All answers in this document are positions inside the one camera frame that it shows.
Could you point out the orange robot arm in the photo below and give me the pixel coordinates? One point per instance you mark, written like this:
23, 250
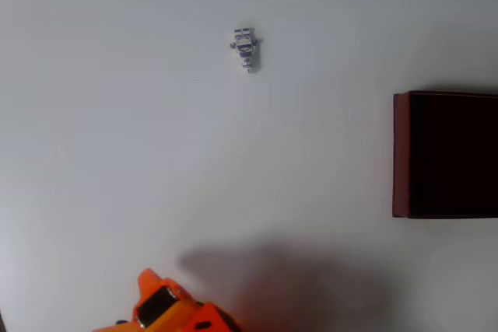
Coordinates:
214, 320

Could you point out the dark red cardboard box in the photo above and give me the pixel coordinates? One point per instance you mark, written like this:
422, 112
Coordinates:
451, 155

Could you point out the small white toy figure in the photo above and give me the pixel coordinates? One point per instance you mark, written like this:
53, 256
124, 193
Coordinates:
245, 47

